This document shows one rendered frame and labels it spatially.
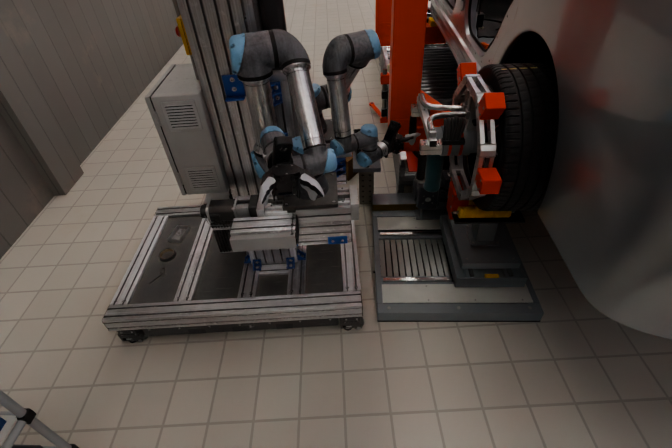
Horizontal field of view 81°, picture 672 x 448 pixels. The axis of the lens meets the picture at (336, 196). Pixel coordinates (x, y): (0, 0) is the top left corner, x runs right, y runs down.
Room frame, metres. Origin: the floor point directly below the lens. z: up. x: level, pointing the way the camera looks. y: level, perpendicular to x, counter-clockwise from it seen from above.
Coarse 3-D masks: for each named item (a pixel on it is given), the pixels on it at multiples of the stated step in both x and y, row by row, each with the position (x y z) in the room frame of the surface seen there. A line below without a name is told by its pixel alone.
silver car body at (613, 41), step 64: (448, 0) 3.79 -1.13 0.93; (512, 0) 1.99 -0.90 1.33; (576, 0) 1.32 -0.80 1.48; (640, 0) 1.01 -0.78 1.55; (576, 64) 1.20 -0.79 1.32; (640, 64) 0.92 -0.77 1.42; (576, 128) 1.08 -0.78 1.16; (640, 128) 0.83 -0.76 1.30; (576, 192) 0.96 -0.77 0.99; (640, 192) 0.73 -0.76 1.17; (576, 256) 0.83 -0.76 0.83; (640, 256) 0.65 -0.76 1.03; (640, 320) 0.59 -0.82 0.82
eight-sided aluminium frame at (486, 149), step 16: (464, 80) 1.65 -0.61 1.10; (480, 80) 1.58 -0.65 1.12; (464, 96) 1.76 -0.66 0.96; (480, 96) 1.43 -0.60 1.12; (480, 128) 1.34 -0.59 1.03; (480, 144) 1.29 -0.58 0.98; (496, 144) 1.29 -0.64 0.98; (480, 160) 1.28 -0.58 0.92; (464, 176) 1.57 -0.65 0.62; (464, 192) 1.37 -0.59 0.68
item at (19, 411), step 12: (0, 396) 0.61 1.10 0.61; (12, 408) 0.61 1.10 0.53; (24, 408) 0.63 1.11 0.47; (0, 420) 0.59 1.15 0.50; (12, 420) 0.60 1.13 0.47; (24, 420) 0.60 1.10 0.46; (36, 420) 0.62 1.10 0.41; (0, 432) 0.56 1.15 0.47; (12, 432) 0.56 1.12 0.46; (48, 432) 0.61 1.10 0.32; (0, 444) 0.53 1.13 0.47; (12, 444) 0.53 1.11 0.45; (60, 444) 0.61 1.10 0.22; (72, 444) 0.63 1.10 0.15
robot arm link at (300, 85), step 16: (288, 32) 1.30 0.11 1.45; (288, 48) 1.24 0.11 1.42; (304, 48) 1.28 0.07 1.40; (288, 64) 1.22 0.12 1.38; (304, 64) 1.22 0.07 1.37; (288, 80) 1.21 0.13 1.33; (304, 80) 1.19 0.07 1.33; (304, 96) 1.15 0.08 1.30; (304, 112) 1.12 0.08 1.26; (304, 128) 1.09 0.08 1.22; (320, 128) 1.10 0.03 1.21; (304, 144) 1.07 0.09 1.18; (320, 144) 1.06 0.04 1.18; (304, 160) 1.01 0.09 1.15; (320, 160) 1.02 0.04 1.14; (336, 160) 1.03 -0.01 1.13
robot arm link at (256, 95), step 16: (256, 32) 1.28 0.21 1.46; (272, 32) 1.27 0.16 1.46; (240, 48) 1.22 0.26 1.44; (256, 48) 1.22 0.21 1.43; (272, 48) 1.23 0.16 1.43; (240, 64) 1.20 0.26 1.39; (256, 64) 1.22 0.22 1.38; (272, 64) 1.24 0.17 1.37; (240, 80) 1.23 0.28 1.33; (256, 80) 1.21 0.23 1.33; (256, 96) 1.23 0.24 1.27; (256, 112) 1.23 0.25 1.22; (272, 112) 1.25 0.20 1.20; (256, 128) 1.24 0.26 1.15; (256, 144) 1.26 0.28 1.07; (256, 160) 1.22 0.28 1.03
